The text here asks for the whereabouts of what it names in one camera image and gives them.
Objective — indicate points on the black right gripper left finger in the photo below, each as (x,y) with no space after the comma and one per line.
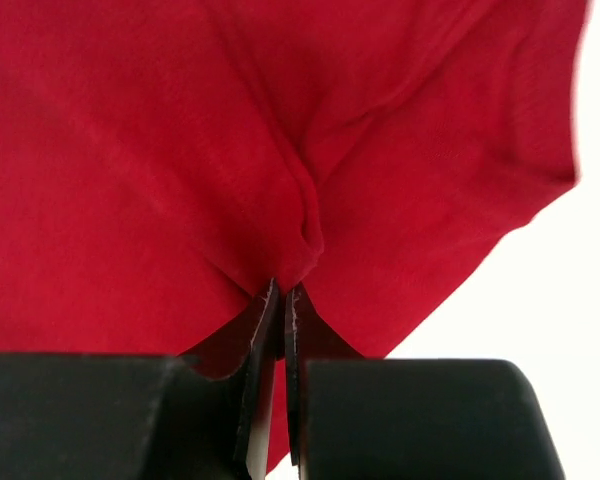
(205,414)

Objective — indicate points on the dark red t shirt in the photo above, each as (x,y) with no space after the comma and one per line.
(161,162)

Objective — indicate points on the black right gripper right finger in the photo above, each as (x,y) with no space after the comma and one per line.
(353,417)

